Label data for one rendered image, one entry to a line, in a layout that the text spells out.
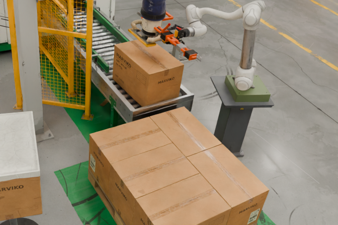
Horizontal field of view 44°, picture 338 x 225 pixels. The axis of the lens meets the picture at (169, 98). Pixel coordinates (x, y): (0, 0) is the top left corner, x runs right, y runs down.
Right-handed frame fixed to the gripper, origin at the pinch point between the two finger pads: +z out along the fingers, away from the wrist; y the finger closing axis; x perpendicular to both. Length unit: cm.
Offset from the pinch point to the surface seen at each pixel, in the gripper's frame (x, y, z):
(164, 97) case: -5, 63, -2
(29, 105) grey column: 63, 87, 105
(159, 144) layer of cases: -52, 72, 32
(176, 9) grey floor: 282, 126, -227
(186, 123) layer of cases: -38, 72, -6
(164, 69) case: -3.5, 31.7, 1.7
